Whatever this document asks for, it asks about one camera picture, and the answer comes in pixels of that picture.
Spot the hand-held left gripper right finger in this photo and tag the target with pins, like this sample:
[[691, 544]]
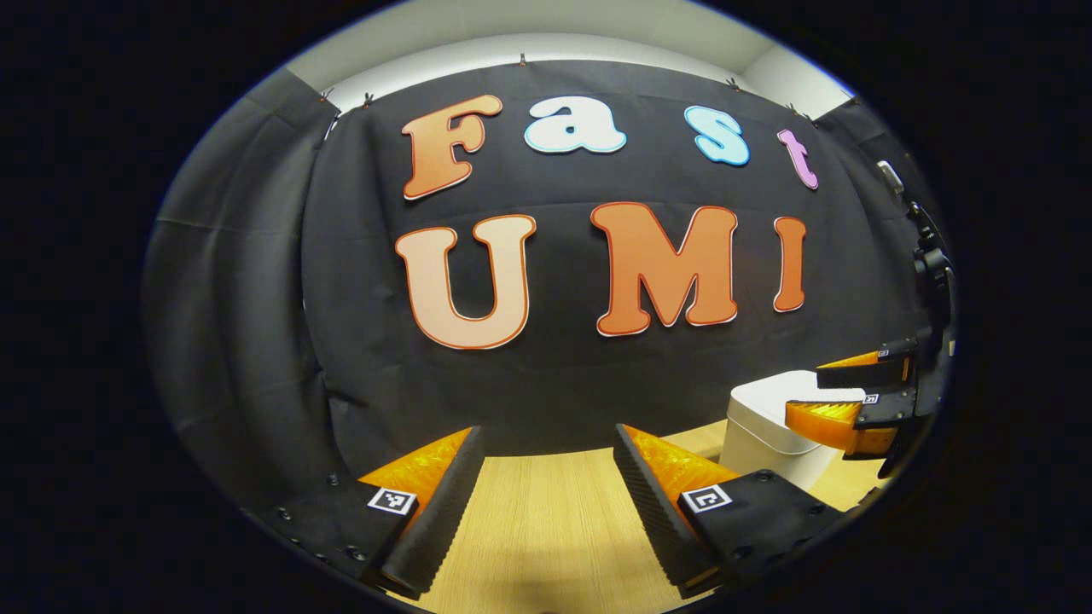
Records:
[[657, 512]]

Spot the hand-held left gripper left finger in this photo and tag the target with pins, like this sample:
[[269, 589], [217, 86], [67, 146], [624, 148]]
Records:
[[439, 512]]

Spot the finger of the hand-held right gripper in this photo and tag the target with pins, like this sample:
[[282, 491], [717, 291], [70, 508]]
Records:
[[840, 422], [862, 375]]

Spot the white desktop garbage bin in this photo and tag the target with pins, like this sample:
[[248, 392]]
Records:
[[759, 426]]

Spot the wooden desktop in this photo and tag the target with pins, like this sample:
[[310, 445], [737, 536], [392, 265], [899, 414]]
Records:
[[546, 537]]

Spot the black articulated stand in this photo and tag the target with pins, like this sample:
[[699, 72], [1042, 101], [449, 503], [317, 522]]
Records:
[[926, 254]]

